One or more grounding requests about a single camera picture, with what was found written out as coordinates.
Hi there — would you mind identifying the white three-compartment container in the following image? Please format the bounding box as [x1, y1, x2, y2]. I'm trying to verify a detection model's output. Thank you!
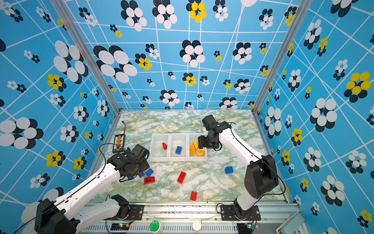
[150, 133, 207, 162]

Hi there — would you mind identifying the blue lego brick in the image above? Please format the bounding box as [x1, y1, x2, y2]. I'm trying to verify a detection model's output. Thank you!
[175, 146, 182, 155]
[145, 169, 154, 177]

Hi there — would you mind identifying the red lego brick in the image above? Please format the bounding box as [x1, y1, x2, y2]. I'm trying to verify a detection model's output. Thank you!
[144, 176, 155, 185]
[162, 142, 168, 150]
[177, 172, 187, 184]

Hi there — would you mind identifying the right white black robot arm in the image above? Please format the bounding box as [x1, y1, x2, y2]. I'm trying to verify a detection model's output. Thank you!
[198, 115, 279, 220]

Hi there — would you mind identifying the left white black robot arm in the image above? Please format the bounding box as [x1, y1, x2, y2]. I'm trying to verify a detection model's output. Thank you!
[34, 144, 150, 234]

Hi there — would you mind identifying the black box with orange parts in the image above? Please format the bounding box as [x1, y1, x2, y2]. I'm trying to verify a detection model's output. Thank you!
[112, 134, 125, 154]

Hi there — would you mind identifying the small red lego front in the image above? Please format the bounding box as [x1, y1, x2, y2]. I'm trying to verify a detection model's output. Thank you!
[191, 191, 197, 201]

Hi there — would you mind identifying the green push button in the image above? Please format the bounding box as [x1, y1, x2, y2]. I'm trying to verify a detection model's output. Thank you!
[150, 220, 163, 234]

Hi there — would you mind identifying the left circuit board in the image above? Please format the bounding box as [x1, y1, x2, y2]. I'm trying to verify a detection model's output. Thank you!
[110, 223, 130, 232]

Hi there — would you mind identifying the circuit board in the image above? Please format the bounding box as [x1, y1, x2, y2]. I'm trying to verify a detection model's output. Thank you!
[110, 223, 130, 232]
[237, 223, 256, 234]

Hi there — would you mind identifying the white push button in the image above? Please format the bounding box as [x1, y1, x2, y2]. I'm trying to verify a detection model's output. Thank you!
[192, 220, 202, 232]

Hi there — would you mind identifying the right circuit board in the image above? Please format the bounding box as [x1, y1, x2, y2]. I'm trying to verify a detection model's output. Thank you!
[237, 223, 256, 234]

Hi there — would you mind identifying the grey box front right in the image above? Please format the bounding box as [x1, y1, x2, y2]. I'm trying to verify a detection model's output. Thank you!
[275, 212, 305, 234]

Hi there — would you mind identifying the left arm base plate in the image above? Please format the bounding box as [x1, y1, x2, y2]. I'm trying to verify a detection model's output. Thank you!
[106, 204, 145, 221]

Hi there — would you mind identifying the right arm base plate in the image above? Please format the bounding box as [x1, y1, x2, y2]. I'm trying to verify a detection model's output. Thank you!
[218, 205, 262, 222]

